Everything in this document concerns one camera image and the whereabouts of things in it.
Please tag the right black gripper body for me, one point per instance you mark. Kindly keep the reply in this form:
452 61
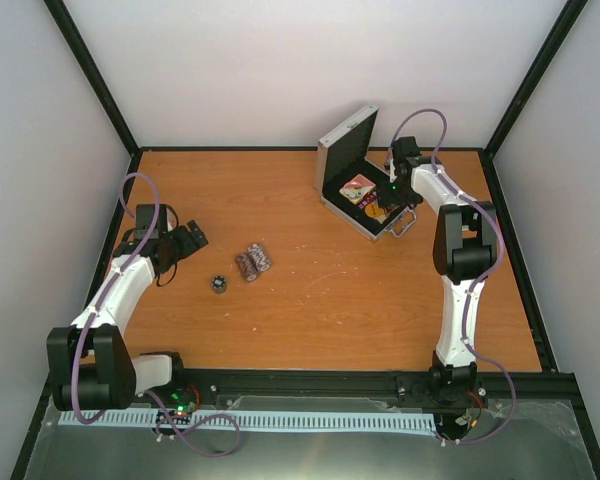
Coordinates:
399 195

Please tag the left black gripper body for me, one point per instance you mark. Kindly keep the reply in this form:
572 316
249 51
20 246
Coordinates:
181 249

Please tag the small dark chip stack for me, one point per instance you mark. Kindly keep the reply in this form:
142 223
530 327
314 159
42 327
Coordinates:
219 284

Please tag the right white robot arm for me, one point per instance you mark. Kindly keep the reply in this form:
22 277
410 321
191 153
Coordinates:
465 250

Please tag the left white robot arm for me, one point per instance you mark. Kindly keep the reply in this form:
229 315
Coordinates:
90 368

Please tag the red dice row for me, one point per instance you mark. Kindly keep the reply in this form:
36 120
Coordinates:
367 199

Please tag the orange button in case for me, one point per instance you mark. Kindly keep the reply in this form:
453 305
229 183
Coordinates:
375 212

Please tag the red playing card deck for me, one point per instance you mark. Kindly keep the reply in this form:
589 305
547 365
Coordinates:
368 184

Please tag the clear dealer puck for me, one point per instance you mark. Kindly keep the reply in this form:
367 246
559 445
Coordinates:
353 191

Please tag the aluminium poker case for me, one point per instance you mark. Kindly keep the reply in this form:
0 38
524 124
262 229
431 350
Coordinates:
341 155

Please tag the black front rail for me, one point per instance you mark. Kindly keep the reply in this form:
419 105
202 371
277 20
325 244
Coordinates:
214 385

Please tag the light blue cable duct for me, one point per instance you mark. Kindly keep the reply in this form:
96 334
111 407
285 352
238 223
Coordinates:
269 421

